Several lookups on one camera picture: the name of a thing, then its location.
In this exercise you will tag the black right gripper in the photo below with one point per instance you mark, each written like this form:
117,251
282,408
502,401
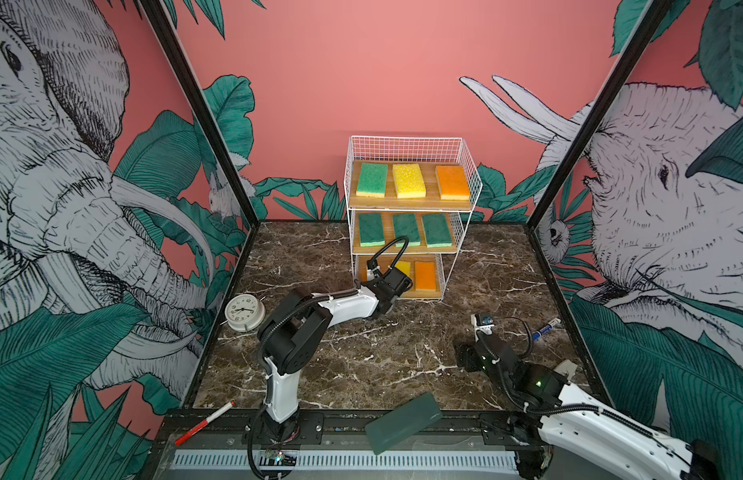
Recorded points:
470,349

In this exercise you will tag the yellow sponge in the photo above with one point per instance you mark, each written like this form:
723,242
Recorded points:
409,183
404,267

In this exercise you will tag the orange sponge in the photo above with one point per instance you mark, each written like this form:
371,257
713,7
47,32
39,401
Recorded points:
426,279
452,183
363,272

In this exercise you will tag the dark green sponge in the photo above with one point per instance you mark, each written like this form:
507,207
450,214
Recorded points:
405,225
437,233
371,230

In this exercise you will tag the bright green sponge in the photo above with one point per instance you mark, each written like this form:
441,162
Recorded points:
372,180

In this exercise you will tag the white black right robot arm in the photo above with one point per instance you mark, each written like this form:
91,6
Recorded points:
550,411

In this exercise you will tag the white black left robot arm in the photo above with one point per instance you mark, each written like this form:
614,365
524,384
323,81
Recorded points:
292,333

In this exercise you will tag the blue marker pen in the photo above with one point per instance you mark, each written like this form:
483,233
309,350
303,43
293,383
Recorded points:
546,329

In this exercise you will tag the large dark green foam block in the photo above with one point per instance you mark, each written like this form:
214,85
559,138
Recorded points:
403,422

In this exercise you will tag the white alarm clock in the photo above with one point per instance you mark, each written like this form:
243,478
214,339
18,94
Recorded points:
245,313

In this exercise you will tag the red white marker pen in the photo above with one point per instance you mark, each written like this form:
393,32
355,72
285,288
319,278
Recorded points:
205,423

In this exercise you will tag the white wire three-tier shelf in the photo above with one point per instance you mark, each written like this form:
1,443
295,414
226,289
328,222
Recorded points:
410,201

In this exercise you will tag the white ribbed front rail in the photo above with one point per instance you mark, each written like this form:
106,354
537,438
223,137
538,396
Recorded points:
325,460

